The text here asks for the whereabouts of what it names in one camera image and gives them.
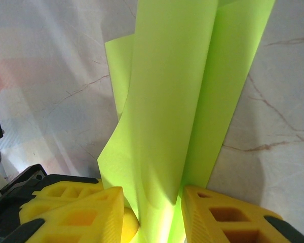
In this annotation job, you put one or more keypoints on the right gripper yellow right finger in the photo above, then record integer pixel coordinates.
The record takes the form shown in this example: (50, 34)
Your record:
(195, 222)

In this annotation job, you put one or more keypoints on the yellow-green paper sheet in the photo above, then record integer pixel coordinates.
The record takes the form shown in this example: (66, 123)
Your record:
(167, 101)

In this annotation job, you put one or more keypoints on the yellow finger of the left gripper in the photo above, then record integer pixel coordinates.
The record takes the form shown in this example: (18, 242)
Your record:
(130, 224)
(88, 186)

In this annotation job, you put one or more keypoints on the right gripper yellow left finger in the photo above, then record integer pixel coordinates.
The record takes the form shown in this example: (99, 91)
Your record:
(111, 222)

